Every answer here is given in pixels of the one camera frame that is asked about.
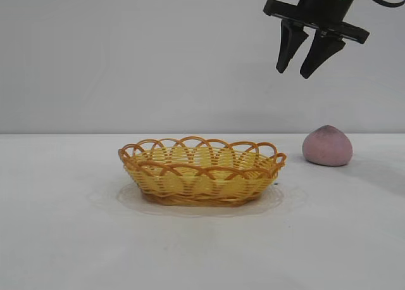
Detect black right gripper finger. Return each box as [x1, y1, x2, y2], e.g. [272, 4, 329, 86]
[299, 32, 346, 79]
[275, 20, 309, 74]

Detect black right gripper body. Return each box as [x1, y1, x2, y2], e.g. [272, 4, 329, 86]
[263, 0, 370, 45]

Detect pink peach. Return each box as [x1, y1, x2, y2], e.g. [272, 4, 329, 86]
[302, 124, 353, 167]

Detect yellow woven wicker basket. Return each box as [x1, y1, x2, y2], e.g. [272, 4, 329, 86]
[118, 136, 288, 208]

